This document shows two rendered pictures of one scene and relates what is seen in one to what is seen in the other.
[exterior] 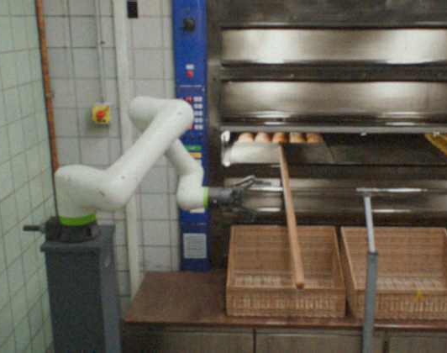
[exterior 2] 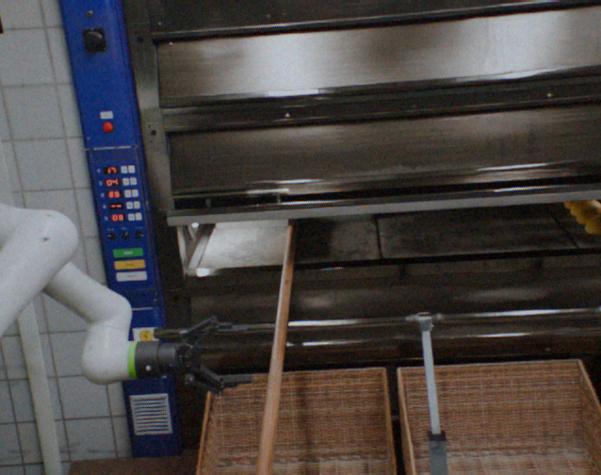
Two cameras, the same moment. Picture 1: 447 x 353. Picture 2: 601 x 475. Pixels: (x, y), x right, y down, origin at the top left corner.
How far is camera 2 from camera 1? 0.50 m
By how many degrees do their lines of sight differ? 4
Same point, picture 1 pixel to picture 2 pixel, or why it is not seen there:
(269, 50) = (243, 76)
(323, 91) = (345, 139)
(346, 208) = (403, 335)
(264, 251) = not seen: hidden behind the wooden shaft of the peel
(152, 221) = (74, 378)
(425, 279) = (551, 450)
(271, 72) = (251, 114)
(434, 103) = (545, 147)
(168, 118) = (23, 251)
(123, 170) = not seen: outside the picture
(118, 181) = not seen: outside the picture
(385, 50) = (448, 60)
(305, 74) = (311, 112)
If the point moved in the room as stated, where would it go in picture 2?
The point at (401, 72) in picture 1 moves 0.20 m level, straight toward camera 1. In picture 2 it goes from (480, 96) to (474, 111)
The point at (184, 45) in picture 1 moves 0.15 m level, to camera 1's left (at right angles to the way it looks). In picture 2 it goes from (91, 78) to (37, 81)
